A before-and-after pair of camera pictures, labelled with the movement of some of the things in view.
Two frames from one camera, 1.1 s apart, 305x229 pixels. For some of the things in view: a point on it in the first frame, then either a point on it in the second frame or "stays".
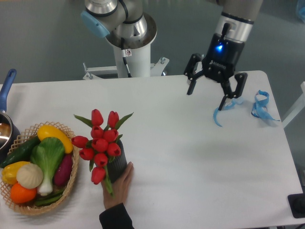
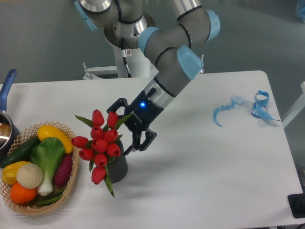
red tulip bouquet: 102,145 stays
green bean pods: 45,201 stays
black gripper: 219,64 → 144,112
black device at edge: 297,203 stays
